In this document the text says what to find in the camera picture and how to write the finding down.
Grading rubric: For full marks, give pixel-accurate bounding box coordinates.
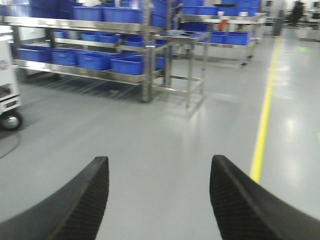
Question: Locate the long steel shelving rack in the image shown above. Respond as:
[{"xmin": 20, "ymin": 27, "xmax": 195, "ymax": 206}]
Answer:
[{"xmin": 0, "ymin": 0, "xmax": 176, "ymax": 103}]

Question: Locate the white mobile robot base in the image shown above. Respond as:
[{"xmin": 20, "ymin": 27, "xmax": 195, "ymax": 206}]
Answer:
[{"xmin": 0, "ymin": 25, "xmax": 24, "ymax": 131}]

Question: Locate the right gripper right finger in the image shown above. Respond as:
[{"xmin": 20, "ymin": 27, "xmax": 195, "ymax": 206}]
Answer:
[{"xmin": 209, "ymin": 155, "xmax": 320, "ymax": 240}]

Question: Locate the far steel shelving cart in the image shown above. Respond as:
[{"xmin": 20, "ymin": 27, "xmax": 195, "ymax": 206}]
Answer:
[{"xmin": 174, "ymin": 0, "xmax": 267, "ymax": 67}]

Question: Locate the small steel table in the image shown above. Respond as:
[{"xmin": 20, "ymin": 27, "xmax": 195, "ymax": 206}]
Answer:
[{"xmin": 151, "ymin": 30, "xmax": 210, "ymax": 109}]

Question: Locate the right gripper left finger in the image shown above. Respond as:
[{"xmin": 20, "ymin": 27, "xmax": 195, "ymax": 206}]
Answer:
[{"xmin": 0, "ymin": 156, "xmax": 110, "ymax": 240}]

